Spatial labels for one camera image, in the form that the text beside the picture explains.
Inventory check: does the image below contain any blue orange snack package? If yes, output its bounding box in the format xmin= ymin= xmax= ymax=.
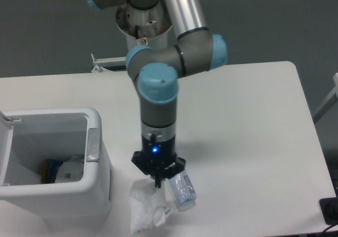
xmin=41 ymin=158 xmax=63 ymax=184

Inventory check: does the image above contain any white plastic wrapper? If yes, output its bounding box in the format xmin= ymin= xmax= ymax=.
xmin=130 ymin=179 xmax=173 ymax=235

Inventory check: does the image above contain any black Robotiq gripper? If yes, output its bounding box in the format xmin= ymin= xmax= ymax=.
xmin=132 ymin=134 xmax=186 ymax=188

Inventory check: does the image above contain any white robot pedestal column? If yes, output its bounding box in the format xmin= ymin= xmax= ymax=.
xmin=116 ymin=0 xmax=172 ymax=50

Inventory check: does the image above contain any clear crushed plastic bottle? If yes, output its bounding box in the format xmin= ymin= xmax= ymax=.
xmin=168 ymin=170 xmax=197 ymax=212

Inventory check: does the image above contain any white trash can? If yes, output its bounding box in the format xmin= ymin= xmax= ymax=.
xmin=1 ymin=107 xmax=112 ymax=218

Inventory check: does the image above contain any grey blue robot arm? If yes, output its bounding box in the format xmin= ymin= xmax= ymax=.
xmin=87 ymin=0 xmax=228 ymax=187

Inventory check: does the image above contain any white metal stand right edge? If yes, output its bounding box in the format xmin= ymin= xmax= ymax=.
xmin=312 ymin=73 xmax=337 ymax=124

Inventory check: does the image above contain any white paper trash in bin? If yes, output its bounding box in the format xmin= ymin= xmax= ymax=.
xmin=55 ymin=156 xmax=84 ymax=183

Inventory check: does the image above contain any black device at table edge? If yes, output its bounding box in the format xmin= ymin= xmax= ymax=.
xmin=319 ymin=197 xmax=337 ymax=225

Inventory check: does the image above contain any white metal base frame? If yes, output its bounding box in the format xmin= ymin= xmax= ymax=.
xmin=91 ymin=53 xmax=126 ymax=73

